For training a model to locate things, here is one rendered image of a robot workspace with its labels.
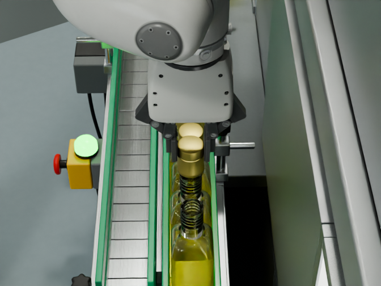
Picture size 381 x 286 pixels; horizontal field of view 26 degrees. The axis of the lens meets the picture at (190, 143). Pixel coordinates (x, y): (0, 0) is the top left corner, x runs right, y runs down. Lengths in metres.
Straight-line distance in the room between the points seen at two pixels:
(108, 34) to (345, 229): 0.29
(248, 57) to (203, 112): 0.71
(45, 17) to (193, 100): 2.67
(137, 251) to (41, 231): 0.47
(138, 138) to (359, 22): 0.79
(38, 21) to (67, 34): 1.35
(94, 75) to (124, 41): 0.94
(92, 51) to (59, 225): 0.37
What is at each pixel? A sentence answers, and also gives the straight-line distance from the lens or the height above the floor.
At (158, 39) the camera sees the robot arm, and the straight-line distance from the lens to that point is 0.79.
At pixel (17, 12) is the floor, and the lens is 3.65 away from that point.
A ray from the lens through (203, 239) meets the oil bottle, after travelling 1.07.
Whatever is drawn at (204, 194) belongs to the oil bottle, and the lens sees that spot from 1.12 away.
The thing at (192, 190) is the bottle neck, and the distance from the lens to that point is 1.08.
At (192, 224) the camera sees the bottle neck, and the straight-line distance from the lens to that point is 1.04.
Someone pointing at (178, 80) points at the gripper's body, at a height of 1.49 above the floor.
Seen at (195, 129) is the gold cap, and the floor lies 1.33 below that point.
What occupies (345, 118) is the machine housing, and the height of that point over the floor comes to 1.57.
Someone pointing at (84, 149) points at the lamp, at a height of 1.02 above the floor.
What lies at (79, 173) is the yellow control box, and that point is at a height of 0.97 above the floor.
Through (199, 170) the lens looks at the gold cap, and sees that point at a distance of 1.05.
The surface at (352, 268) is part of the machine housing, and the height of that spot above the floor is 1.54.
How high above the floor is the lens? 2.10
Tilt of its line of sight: 45 degrees down
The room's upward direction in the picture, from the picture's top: straight up
